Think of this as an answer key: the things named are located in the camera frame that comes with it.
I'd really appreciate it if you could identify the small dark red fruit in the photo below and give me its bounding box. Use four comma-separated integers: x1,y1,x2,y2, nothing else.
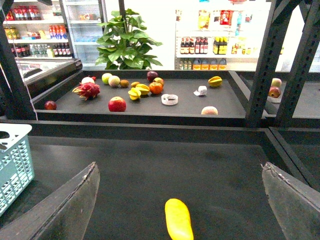
44,100,57,110

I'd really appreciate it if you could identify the yellow star fruit back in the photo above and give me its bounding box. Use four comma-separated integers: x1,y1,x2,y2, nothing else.
135,83,150,96

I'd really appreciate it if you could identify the brown kiwi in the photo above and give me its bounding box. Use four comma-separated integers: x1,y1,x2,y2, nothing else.
130,81,140,88
119,79,130,88

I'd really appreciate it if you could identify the light blue plastic basket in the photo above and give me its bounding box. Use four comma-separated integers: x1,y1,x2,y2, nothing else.
0,123,35,215

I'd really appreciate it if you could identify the red green mango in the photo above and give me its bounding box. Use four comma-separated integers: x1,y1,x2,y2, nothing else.
153,77,165,86

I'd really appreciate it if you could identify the pink peach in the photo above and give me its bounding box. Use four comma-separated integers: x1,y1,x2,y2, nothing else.
201,106,219,115

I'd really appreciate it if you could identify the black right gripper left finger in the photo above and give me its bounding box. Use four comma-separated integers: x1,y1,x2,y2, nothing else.
0,162,100,240

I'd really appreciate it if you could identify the green potted plant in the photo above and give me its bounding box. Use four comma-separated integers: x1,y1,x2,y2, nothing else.
95,8,162,70

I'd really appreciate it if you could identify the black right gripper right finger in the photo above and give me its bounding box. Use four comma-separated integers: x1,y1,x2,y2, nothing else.
261,162,320,240

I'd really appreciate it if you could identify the pink dragon fruit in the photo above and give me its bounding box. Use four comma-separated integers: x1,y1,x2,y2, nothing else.
72,82,100,101

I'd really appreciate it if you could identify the dark purple fruit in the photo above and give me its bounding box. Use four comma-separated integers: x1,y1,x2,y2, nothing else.
146,70,159,83

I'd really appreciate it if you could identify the clear tape ring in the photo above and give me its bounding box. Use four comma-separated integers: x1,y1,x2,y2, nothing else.
160,93,179,107

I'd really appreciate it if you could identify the black metal shelf post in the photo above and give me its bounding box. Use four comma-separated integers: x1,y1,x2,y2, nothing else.
245,0,300,128

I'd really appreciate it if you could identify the yellow star fruit far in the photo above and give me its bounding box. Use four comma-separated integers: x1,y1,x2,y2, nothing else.
208,76,223,88

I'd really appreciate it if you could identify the glass freezer case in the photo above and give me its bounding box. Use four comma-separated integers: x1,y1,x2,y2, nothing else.
15,59,83,98

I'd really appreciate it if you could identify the white round fruit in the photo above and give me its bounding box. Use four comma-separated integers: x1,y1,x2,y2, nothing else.
80,76,95,84

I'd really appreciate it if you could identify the yellow star fruit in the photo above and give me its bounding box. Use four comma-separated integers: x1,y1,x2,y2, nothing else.
208,76,223,88
128,87,141,101
135,83,150,96

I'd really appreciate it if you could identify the yellow star fruit front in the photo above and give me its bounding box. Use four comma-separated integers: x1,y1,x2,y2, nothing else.
128,87,141,101

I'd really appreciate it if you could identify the yellow mango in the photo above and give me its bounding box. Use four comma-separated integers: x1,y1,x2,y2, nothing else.
164,198,194,240

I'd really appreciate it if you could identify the green apple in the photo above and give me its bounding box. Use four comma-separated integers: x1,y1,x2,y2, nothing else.
101,72,113,85

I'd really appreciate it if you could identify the black fruit display tray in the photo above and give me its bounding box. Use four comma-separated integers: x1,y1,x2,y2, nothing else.
32,70,251,127

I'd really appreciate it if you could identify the beige round melon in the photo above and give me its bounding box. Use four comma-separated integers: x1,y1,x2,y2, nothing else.
108,75,121,88

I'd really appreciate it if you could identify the red apple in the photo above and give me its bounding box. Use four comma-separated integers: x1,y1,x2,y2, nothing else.
108,96,127,112

